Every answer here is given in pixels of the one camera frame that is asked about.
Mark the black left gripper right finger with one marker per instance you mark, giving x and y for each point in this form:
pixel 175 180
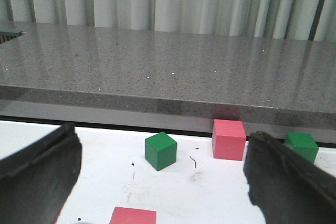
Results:
pixel 285 186

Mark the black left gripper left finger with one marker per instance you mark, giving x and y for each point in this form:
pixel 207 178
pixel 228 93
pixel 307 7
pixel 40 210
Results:
pixel 37 180

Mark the green cube near bin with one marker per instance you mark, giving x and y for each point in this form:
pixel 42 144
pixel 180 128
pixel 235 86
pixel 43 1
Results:
pixel 303 144

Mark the pink wooden cube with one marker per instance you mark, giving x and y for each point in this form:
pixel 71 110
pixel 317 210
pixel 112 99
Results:
pixel 228 140

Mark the grey stone counter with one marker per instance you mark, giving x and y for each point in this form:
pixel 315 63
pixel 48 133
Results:
pixel 258 80

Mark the green cube far left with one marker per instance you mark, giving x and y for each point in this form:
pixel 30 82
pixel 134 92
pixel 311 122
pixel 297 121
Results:
pixel 160 151

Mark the dark vent grille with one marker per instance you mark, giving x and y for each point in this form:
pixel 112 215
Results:
pixel 8 31

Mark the grey curtain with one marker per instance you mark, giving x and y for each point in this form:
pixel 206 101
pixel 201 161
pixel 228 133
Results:
pixel 279 19

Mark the pink cube near camera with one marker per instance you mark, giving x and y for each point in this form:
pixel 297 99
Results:
pixel 132 216

